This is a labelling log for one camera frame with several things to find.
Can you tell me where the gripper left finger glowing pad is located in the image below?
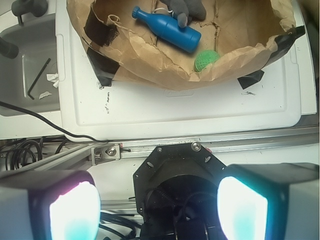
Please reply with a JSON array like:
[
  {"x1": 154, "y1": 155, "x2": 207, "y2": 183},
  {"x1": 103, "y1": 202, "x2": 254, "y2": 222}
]
[{"x1": 0, "y1": 170, "x2": 101, "y2": 240}]

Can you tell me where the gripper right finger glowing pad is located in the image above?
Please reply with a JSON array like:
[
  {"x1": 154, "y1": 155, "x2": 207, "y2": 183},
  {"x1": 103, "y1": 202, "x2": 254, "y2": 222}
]
[{"x1": 217, "y1": 162, "x2": 320, "y2": 240}]

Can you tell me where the blue plastic bottle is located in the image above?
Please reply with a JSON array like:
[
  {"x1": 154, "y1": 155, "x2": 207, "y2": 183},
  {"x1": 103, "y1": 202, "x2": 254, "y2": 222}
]
[{"x1": 131, "y1": 6, "x2": 202, "y2": 53}]

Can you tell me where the grey plastic bin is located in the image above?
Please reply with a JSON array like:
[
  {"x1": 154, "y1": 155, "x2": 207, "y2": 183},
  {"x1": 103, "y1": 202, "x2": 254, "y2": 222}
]
[{"x1": 0, "y1": 14, "x2": 60, "y2": 113}]

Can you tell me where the black hex key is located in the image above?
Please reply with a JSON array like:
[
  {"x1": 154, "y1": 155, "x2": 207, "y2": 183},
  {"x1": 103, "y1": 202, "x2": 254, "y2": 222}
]
[{"x1": 27, "y1": 58, "x2": 51, "y2": 100}]

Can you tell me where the green dimpled ball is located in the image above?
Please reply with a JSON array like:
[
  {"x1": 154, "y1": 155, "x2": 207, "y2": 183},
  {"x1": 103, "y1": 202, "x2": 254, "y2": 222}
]
[{"x1": 194, "y1": 50, "x2": 220, "y2": 73}]

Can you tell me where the brown paper bag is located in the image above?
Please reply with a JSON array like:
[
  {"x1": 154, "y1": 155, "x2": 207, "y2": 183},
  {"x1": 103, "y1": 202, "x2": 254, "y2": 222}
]
[{"x1": 66, "y1": 0, "x2": 296, "y2": 91}]

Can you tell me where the grey plush toy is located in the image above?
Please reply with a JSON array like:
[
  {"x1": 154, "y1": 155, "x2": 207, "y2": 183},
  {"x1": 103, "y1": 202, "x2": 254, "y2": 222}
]
[{"x1": 161, "y1": 0, "x2": 207, "y2": 28}]

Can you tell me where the aluminium frame rail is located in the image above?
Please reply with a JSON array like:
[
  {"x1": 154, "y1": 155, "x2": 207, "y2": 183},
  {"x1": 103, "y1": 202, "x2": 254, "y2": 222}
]
[{"x1": 0, "y1": 126, "x2": 320, "y2": 173}]

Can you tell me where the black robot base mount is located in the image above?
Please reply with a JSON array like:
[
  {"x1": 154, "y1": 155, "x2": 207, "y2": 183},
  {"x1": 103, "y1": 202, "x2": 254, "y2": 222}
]
[{"x1": 133, "y1": 152, "x2": 226, "y2": 240}]

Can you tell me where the black cable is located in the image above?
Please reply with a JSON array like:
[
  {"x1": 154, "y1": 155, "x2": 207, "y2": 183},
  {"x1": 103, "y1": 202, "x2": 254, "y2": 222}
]
[{"x1": 0, "y1": 100, "x2": 111, "y2": 144}]

